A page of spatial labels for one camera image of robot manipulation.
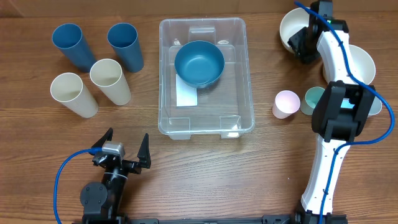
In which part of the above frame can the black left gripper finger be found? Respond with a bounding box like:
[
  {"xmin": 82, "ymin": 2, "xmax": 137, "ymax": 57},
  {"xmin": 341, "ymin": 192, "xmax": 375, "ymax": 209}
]
[
  {"xmin": 137, "ymin": 133, "xmax": 151, "ymax": 169},
  {"xmin": 92, "ymin": 128, "xmax": 113, "ymax": 148}
]

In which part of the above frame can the cream bowl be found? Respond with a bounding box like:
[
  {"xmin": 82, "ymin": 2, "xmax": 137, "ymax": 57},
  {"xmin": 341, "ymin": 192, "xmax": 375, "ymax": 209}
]
[
  {"xmin": 323, "ymin": 45, "xmax": 376, "ymax": 85},
  {"xmin": 279, "ymin": 7, "xmax": 309, "ymax": 53}
]

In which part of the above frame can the green small cup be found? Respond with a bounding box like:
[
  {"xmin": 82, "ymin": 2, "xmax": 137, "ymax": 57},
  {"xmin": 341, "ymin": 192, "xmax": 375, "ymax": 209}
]
[{"xmin": 300, "ymin": 86, "xmax": 325, "ymax": 116}]

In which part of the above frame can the pink small cup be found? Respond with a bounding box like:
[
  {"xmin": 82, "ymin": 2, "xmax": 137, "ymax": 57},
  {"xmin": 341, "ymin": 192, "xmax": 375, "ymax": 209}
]
[{"xmin": 272, "ymin": 90, "xmax": 300, "ymax": 119}]

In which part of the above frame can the cream bowl front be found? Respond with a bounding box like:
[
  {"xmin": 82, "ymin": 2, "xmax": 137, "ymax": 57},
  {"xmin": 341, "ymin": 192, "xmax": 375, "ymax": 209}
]
[{"xmin": 323, "ymin": 45, "xmax": 376, "ymax": 85}]

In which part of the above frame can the light blue small cup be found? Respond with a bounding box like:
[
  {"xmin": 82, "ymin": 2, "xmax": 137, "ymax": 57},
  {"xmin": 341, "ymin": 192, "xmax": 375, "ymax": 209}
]
[{"xmin": 341, "ymin": 98, "xmax": 354, "ymax": 109}]

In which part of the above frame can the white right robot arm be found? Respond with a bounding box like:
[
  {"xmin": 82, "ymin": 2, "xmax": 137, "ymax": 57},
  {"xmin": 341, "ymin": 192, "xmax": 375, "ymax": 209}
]
[{"xmin": 288, "ymin": 11, "xmax": 375, "ymax": 223}]

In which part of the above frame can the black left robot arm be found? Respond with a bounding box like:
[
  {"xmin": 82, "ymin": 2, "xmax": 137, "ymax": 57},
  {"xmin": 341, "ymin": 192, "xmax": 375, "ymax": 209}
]
[{"xmin": 80, "ymin": 128, "xmax": 151, "ymax": 224}]

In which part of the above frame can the cream tall cup right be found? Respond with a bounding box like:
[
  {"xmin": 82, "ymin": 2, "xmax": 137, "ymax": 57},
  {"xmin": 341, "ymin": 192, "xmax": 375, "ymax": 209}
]
[{"xmin": 90, "ymin": 58, "xmax": 131, "ymax": 106}]

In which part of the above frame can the cream tall cup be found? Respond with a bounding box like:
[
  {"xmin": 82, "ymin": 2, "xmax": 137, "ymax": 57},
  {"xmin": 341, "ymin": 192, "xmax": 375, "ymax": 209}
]
[
  {"xmin": 90, "ymin": 58, "xmax": 131, "ymax": 106},
  {"xmin": 50, "ymin": 72, "xmax": 99, "ymax": 118}
]

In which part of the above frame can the cream tall cup front left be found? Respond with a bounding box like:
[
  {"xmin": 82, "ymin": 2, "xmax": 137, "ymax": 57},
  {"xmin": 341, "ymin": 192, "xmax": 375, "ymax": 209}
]
[{"xmin": 50, "ymin": 72, "xmax": 99, "ymax": 118}]

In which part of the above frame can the white label in bin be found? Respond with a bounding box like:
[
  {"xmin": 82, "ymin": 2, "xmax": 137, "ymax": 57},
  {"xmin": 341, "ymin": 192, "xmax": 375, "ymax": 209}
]
[{"xmin": 176, "ymin": 75, "xmax": 198, "ymax": 107}]

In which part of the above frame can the clear plastic storage bin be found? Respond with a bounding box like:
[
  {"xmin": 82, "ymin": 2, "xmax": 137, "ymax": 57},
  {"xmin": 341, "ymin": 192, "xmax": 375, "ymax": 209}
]
[{"xmin": 158, "ymin": 17, "xmax": 254, "ymax": 140}]

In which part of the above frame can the grey small cup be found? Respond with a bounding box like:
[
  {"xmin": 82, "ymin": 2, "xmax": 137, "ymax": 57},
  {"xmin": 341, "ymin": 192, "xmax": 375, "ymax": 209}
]
[{"xmin": 368, "ymin": 97, "xmax": 383, "ymax": 117}]

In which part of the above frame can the dark blue tall cup right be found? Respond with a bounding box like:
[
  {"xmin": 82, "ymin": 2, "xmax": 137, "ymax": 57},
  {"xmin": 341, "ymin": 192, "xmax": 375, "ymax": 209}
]
[{"xmin": 107, "ymin": 22, "xmax": 144, "ymax": 73}]

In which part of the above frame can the dark blue tall cup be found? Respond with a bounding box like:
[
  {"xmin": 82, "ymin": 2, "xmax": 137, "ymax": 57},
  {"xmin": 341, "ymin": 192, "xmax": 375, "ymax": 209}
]
[
  {"xmin": 107, "ymin": 22, "xmax": 144, "ymax": 73},
  {"xmin": 52, "ymin": 23, "xmax": 96, "ymax": 73}
]

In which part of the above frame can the dark blue tall cup left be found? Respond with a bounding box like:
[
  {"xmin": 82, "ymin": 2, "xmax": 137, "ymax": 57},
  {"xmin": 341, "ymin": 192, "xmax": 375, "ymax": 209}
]
[{"xmin": 52, "ymin": 23, "xmax": 96, "ymax": 73}]

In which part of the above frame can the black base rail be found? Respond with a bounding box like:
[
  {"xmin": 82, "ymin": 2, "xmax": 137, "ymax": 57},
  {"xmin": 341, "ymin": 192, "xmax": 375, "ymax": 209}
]
[{"xmin": 86, "ymin": 213, "xmax": 320, "ymax": 224}]

